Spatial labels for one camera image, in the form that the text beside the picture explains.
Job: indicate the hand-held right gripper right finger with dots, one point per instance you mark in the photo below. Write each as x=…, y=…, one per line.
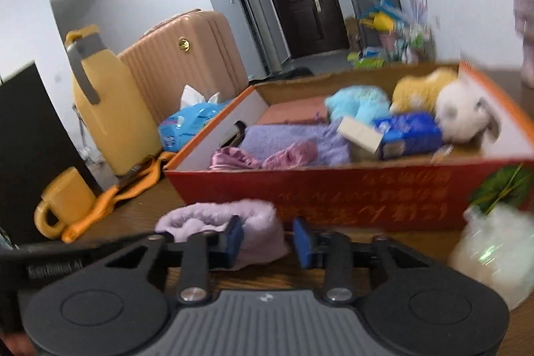
x=302, y=243

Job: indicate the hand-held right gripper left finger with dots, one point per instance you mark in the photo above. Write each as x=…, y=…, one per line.
x=233, y=239

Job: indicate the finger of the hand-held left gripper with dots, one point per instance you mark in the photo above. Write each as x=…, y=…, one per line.
x=125, y=241

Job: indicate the lilac fluffy towel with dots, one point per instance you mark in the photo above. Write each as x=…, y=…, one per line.
x=258, y=231

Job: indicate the red cardboard box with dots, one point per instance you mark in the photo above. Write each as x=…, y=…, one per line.
x=354, y=193

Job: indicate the pink satin cloth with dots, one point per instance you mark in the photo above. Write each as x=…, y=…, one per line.
x=275, y=158

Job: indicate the beige block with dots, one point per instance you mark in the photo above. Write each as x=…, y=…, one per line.
x=361, y=135

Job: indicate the light blue plush toy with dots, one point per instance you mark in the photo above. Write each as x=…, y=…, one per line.
x=358, y=101

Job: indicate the blue packet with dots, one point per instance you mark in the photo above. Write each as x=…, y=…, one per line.
x=409, y=133

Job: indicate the yellow plush toy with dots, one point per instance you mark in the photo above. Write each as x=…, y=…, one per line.
x=421, y=89

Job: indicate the white plush toy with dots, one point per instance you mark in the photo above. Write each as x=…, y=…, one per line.
x=463, y=114

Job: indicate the yellow mug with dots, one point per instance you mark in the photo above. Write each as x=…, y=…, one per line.
x=69, y=197

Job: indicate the violet towel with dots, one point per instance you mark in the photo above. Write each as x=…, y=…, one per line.
x=300, y=139

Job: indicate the black paper bag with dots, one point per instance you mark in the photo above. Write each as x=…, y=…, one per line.
x=37, y=147

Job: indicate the blue tissue pack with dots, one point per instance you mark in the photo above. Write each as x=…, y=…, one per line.
x=187, y=122

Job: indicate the yellow thermos jug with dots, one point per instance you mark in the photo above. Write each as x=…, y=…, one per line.
x=114, y=110

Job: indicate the peach hard-shell suitcase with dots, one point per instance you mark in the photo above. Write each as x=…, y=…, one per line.
x=183, y=60

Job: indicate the clear plastic bag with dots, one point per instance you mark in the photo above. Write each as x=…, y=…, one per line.
x=496, y=256

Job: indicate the pile of colourful household goods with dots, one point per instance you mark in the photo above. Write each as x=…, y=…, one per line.
x=396, y=37

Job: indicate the dark brown door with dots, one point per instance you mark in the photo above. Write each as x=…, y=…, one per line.
x=302, y=1

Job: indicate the pink textured vase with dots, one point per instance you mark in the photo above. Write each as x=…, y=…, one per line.
x=526, y=18

